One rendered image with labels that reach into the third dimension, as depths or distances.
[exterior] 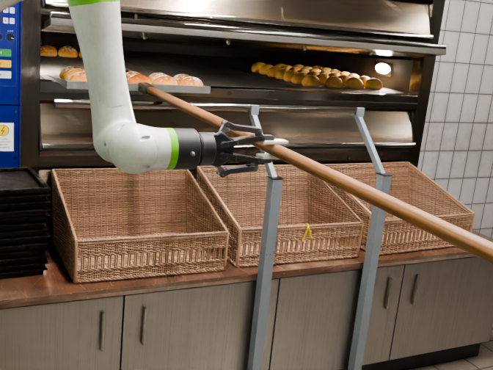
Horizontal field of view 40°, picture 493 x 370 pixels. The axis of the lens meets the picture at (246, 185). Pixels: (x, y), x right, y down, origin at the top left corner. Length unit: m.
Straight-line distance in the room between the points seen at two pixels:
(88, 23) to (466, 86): 2.46
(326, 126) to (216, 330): 1.13
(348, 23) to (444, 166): 1.00
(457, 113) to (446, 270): 0.92
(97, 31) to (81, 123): 1.18
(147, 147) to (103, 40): 0.26
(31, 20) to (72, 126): 0.41
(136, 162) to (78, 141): 1.23
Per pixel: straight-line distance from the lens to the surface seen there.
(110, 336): 2.36
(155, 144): 1.44
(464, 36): 3.56
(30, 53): 2.58
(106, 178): 2.69
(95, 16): 1.51
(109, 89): 1.53
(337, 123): 3.16
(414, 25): 3.33
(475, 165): 3.79
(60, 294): 2.24
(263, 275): 2.43
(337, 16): 3.06
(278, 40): 2.75
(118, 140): 1.43
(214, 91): 2.82
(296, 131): 3.03
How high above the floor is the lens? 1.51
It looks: 15 degrees down
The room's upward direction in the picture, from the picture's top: 6 degrees clockwise
